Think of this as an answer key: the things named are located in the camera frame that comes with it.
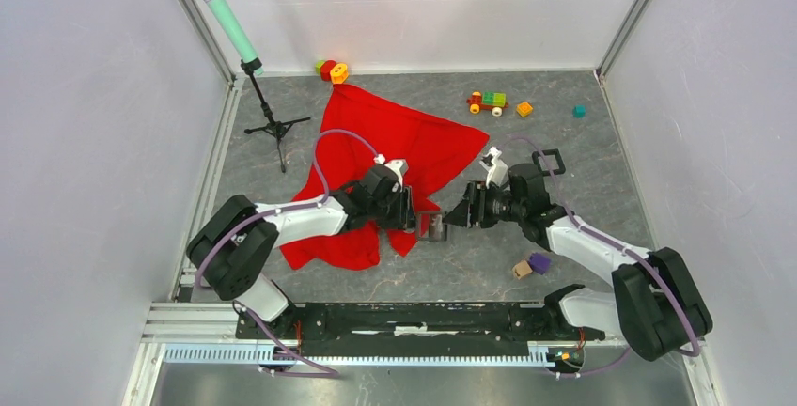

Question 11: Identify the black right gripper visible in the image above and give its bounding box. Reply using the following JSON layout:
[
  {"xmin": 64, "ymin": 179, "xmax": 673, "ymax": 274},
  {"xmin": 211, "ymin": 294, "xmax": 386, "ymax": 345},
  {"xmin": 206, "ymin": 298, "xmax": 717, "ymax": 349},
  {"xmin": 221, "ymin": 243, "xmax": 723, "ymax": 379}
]
[{"xmin": 441, "ymin": 180, "xmax": 525, "ymax": 229}]

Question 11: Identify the black tripod stand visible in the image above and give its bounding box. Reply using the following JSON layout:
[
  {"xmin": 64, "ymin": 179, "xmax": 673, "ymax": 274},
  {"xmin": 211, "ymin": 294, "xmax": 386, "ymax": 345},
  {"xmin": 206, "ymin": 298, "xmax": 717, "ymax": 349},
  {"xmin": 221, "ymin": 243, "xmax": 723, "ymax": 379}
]
[{"xmin": 240, "ymin": 57, "xmax": 311, "ymax": 174}]

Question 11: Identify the wooden letter cube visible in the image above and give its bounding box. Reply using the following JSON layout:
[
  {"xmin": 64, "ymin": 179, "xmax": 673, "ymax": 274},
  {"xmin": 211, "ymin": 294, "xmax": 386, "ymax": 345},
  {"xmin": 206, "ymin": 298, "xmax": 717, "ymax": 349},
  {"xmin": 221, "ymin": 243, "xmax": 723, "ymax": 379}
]
[{"xmin": 511, "ymin": 260, "xmax": 534, "ymax": 280}]

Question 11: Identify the purple lego brick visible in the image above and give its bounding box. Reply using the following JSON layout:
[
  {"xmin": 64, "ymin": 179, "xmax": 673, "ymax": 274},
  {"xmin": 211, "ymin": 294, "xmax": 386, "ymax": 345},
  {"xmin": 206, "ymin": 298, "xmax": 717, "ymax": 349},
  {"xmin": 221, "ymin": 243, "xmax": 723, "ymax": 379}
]
[{"xmin": 527, "ymin": 253, "xmax": 552, "ymax": 274}]

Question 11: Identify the green toy block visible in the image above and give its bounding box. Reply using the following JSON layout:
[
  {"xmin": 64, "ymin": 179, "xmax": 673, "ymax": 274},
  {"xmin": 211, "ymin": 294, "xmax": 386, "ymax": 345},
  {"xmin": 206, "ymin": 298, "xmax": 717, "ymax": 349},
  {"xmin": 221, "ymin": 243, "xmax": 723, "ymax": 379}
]
[{"xmin": 315, "ymin": 59, "xmax": 326, "ymax": 75}]

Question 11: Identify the orange toy block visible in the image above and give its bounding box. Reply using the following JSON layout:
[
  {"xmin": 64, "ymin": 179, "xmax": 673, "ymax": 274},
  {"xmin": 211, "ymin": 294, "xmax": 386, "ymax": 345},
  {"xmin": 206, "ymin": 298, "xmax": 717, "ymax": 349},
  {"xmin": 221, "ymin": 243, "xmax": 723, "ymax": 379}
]
[{"xmin": 330, "ymin": 63, "xmax": 350, "ymax": 85}]

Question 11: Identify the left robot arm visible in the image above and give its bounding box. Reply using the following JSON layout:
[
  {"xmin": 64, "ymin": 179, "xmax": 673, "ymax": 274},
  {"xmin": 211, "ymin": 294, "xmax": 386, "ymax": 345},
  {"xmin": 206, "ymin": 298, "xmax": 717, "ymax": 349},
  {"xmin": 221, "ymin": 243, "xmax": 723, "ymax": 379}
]
[{"xmin": 186, "ymin": 159, "xmax": 415, "ymax": 338}]

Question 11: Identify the teal small cube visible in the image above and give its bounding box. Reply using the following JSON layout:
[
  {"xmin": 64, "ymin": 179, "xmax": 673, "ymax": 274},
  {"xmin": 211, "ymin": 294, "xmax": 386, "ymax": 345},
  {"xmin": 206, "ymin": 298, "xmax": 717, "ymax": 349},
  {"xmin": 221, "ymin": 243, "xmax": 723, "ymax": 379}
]
[{"xmin": 572, "ymin": 104, "xmax": 586, "ymax": 118}]

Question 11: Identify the colourful toy train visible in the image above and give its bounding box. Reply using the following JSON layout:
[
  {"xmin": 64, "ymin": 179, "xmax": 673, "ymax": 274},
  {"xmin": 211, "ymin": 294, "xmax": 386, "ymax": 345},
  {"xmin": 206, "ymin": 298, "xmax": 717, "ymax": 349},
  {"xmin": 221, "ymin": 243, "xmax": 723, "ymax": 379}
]
[{"xmin": 466, "ymin": 91, "xmax": 508, "ymax": 117}]

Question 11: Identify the red garment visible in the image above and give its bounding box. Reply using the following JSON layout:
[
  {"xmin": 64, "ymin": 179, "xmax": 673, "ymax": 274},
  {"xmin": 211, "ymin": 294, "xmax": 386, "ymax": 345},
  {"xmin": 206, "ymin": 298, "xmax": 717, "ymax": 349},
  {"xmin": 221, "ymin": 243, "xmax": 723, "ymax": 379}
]
[{"xmin": 280, "ymin": 84, "xmax": 489, "ymax": 271}]

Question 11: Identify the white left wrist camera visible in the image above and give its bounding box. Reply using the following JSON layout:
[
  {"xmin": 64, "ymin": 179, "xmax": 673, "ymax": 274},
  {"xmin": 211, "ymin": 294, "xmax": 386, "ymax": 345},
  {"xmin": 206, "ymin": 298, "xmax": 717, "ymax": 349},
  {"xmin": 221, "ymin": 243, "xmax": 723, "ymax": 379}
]
[{"xmin": 383, "ymin": 159, "xmax": 409, "ymax": 185}]

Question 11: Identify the red toy block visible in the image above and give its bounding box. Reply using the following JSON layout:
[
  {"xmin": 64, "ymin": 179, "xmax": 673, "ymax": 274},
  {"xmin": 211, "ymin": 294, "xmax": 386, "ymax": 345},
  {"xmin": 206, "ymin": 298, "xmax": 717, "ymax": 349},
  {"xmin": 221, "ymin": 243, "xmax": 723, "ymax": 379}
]
[{"xmin": 320, "ymin": 59, "xmax": 337, "ymax": 82}]

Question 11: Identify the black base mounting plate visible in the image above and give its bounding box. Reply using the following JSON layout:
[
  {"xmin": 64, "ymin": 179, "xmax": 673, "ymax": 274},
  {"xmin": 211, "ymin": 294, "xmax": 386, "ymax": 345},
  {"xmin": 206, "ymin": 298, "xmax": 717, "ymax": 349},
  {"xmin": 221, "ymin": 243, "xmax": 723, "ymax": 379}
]
[{"xmin": 267, "ymin": 302, "xmax": 605, "ymax": 357}]

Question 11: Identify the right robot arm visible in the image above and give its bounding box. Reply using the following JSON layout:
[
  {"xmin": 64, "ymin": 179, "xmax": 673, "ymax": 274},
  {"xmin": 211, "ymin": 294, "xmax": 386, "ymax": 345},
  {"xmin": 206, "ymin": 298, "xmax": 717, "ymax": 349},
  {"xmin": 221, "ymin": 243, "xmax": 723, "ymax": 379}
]
[{"xmin": 442, "ymin": 163, "xmax": 714, "ymax": 361}]

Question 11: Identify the orange lego brick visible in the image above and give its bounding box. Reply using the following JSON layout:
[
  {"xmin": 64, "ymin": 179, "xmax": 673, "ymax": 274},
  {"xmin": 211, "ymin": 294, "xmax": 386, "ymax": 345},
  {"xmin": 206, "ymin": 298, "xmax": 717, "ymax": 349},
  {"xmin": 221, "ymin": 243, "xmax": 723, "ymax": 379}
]
[{"xmin": 515, "ymin": 101, "xmax": 534, "ymax": 117}]

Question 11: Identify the mint green microphone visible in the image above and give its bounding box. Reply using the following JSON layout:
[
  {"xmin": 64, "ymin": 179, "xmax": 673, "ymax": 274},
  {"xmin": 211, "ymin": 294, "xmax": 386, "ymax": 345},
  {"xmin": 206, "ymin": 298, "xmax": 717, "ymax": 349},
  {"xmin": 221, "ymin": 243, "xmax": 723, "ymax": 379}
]
[{"xmin": 203, "ymin": 0, "xmax": 263, "ymax": 75}]

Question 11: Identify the black square frame box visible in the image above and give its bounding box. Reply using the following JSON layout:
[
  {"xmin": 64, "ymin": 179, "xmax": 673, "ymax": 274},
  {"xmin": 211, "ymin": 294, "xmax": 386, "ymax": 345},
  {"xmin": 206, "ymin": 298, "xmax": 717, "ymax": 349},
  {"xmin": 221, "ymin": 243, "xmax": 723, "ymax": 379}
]
[{"xmin": 415, "ymin": 211, "xmax": 448, "ymax": 242}]

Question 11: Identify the slotted cable duct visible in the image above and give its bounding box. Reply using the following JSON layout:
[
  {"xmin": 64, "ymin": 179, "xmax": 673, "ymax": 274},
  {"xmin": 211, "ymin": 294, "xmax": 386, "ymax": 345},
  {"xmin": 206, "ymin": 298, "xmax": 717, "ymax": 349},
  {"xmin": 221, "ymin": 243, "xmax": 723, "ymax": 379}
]
[{"xmin": 163, "ymin": 343, "xmax": 555, "ymax": 368}]

